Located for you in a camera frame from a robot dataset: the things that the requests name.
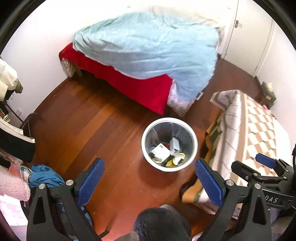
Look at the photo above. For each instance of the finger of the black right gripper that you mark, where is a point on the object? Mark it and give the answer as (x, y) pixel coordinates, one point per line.
(265, 160)

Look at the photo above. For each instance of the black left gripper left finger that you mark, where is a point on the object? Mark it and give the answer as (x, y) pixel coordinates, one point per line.
(44, 221)

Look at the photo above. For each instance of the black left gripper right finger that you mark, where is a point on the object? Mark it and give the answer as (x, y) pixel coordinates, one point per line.
(242, 211)

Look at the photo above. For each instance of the grey white carton box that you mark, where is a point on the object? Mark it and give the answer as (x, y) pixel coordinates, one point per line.
(174, 146)

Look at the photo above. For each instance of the yellow pomelo peel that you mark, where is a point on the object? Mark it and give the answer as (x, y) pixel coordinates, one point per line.
(175, 160)

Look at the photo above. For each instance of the green white medicine box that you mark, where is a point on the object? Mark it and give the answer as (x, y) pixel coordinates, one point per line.
(160, 153)

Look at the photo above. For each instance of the white trash bin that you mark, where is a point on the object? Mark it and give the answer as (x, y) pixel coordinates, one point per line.
(169, 144)

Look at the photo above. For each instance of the blue cloth on floor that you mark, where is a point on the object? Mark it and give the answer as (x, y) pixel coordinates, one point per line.
(43, 174)

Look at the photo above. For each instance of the checkered table cloth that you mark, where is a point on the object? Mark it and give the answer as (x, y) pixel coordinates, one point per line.
(242, 130)

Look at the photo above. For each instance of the pink knitted cloth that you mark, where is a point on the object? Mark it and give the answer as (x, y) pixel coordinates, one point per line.
(13, 186)

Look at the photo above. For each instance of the tissue box on stool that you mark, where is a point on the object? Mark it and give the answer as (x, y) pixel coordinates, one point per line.
(268, 98)

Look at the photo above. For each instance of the dark furry slipper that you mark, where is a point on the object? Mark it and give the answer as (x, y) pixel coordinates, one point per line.
(161, 223)

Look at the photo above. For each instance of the patterned mattress pad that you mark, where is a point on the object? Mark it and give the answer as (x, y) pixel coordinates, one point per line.
(180, 107)

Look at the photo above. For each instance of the white door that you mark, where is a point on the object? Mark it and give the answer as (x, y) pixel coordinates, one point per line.
(250, 37)

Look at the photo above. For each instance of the red bed sheet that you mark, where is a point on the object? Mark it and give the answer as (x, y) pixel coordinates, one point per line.
(152, 93)

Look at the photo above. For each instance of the white jacket on rack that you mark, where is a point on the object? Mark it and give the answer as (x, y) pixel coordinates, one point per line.
(9, 79)

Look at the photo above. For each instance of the light blue duvet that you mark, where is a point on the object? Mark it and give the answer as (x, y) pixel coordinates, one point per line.
(147, 45)

